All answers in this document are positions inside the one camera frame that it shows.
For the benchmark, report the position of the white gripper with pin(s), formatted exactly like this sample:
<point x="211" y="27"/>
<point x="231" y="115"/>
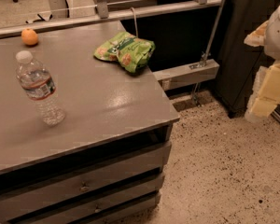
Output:
<point x="278" y="32"/>

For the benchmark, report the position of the clear plastic water bottle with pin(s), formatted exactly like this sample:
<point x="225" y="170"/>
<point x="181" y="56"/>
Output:
<point x="37" y="82"/>

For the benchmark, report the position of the dark cabinet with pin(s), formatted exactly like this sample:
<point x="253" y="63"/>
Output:
<point x="238" y="62"/>

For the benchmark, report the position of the green chip bag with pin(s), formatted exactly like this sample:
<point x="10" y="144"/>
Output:
<point x="130" y="51"/>

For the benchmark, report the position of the grey drawer cabinet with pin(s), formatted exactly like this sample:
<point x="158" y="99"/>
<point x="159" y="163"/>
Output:
<point x="104" y="161"/>

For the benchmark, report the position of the orange fruit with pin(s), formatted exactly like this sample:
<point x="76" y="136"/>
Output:
<point x="29" y="37"/>

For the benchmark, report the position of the grey metal frame rail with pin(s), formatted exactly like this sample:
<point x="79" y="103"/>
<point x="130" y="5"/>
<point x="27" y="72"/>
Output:
<point x="183" y="75"/>

